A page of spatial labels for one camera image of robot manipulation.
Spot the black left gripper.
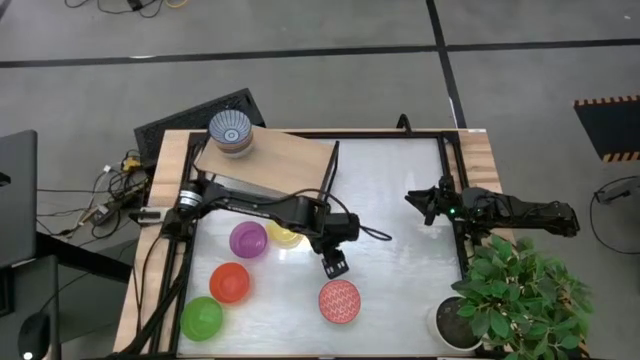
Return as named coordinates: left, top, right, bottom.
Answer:
left=309, top=213, right=363, bottom=280

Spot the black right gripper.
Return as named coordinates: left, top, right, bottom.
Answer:
left=404, top=175, right=464, bottom=225

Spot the red zigzag patterned bowl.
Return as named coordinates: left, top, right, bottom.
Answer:
left=318, top=279, right=362, bottom=325

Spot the yellow plastic bowl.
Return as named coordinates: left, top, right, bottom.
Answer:
left=266, top=222, right=305, bottom=250

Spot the purple plastic bowl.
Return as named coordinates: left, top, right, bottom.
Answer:
left=228, top=220, right=269, bottom=260

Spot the red plastic bowl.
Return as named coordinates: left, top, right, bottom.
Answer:
left=208, top=261, right=251, bottom=305

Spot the yellow patterned bowl blue outside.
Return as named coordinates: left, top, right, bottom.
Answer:
left=214, top=140, right=254, bottom=153

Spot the blue radial striped bowl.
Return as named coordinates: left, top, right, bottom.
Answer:
left=207, top=109, right=254, bottom=147

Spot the wooden shelf with black legs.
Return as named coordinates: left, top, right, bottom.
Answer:
left=193, top=124, right=341, bottom=220

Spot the white plant pot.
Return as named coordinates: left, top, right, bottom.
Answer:
left=427, top=295, right=485, bottom=353

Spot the green leafy potted plant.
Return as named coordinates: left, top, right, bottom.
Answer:
left=451, top=234, right=595, bottom=360

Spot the green plastic bowl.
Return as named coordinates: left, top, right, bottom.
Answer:
left=180, top=296, right=225, bottom=343

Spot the grey floor device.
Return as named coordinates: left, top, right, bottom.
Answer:
left=593, top=176, right=640, bottom=205

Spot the black hazard striped floor mat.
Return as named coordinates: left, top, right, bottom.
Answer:
left=573, top=94, right=640, bottom=164

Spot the black perforated computer case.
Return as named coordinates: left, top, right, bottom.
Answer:
left=133, top=88, right=267, bottom=169

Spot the black desk beam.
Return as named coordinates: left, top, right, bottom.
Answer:
left=34, top=231, right=134, bottom=284

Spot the black computer mouse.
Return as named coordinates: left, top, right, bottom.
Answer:
left=17, top=312, right=52, bottom=360

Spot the grey laptop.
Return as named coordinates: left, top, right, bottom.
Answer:
left=0, top=129, right=39, bottom=269

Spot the black aluminium table frame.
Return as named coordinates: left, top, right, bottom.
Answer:
left=114, top=128, right=475, bottom=360

